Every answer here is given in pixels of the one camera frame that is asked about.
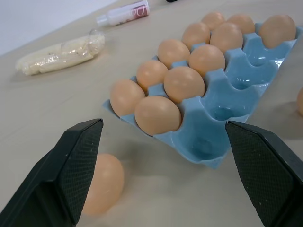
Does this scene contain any blue egg tray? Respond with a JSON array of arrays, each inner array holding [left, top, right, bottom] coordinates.
[[102, 22, 298, 171]]

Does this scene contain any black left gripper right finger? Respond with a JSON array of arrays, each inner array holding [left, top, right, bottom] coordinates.
[[225, 120, 303, 227]]

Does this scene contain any brown egg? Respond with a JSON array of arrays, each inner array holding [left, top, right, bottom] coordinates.
[[136, 60, 169, 93], [82, 153, 125, 216], [181, 22, 211, 51], [109, 79, 146, 118], [209, 22, 244, 55], [227, 14, 256, 35], [201, 12, 227, 31], [134, 96, 182, 137], [157, 38, 191, 70], [258, 15, 297, 50], [296, 87, 303, 116], [188, 44, 226, 78], [163, 66, 206, 104]]

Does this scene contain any clear bag of white noodles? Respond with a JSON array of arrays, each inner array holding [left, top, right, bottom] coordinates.
[[15, 28, 106, 76]]

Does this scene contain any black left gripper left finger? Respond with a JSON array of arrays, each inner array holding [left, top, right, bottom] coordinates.
[[0, 118, 104, 227]]

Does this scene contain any white bottle with pink label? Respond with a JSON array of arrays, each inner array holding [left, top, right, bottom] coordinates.
[[96, 0, 150, 27]]

